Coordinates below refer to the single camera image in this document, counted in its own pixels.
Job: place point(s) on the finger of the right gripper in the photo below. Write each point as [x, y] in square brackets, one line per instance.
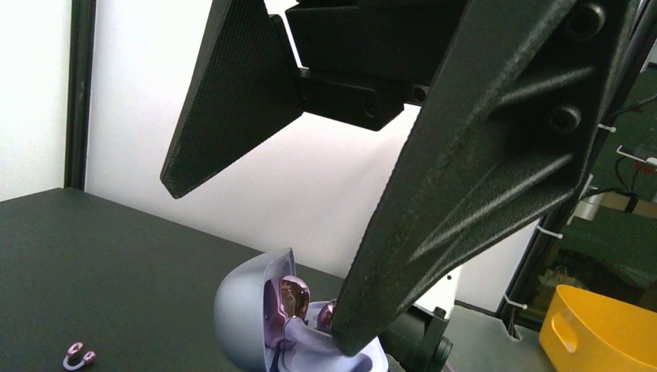
[504, 135]

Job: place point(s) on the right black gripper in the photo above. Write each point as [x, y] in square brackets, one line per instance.
[357, 62]

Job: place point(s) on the lavender earbud charging case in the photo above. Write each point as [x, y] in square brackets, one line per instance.
[238, 320]

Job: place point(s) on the purple earbud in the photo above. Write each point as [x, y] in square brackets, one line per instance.
[286, 302]
[77, 358]

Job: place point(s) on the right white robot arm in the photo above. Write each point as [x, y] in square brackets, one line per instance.
[436, 328]

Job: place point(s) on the yellow plastic bin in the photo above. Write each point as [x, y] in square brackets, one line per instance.
[586, 331]

